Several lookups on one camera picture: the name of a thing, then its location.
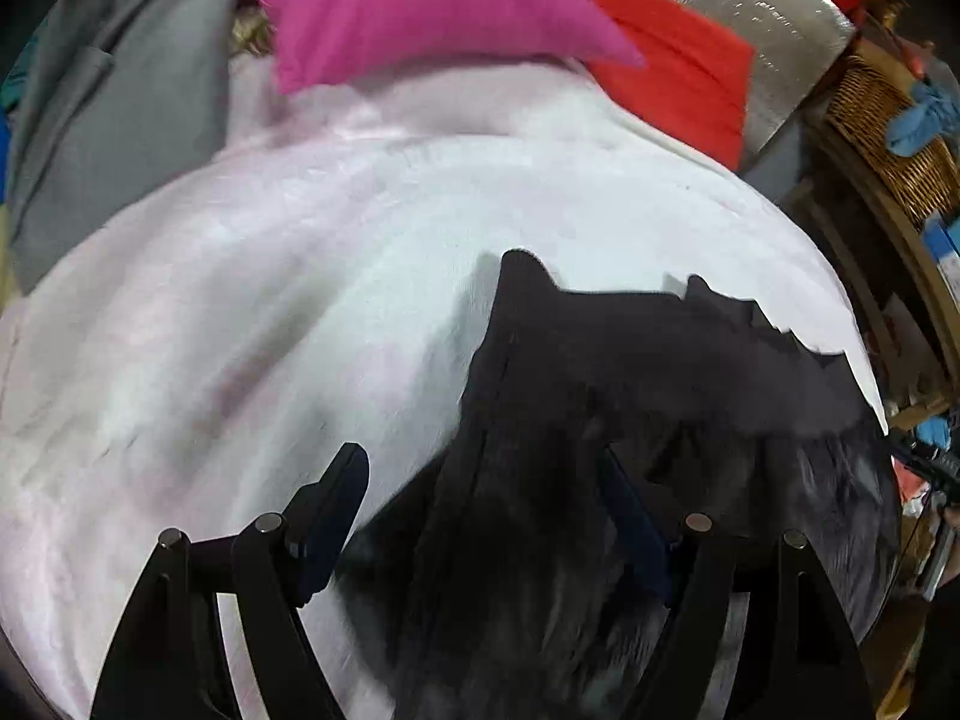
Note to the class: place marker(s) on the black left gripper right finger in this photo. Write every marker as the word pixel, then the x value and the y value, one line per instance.
pixel 754 628

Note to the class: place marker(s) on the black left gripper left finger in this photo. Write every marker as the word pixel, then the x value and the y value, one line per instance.
pixel 167 657

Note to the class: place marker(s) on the black quilted jacket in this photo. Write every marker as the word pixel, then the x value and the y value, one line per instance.
pixel 493 585

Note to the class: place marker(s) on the blue paper box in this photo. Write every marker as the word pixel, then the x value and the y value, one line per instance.
pixel 940 247

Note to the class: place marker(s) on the wooden side shelf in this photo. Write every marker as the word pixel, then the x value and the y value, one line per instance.
pixel 866 207

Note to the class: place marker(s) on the light blue cloth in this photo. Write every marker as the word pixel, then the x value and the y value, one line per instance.
pixel 934 113

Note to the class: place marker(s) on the white fluffy blanket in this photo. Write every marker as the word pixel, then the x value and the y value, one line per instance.
pixel 324 280

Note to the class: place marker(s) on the red-orange pillow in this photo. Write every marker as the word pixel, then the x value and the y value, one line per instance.
pixel 694 81

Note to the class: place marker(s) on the grey coat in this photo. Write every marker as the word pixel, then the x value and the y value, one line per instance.
pixel 122 97

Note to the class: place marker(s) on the pink pillow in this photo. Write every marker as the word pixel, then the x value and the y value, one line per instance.
pixel 329 42

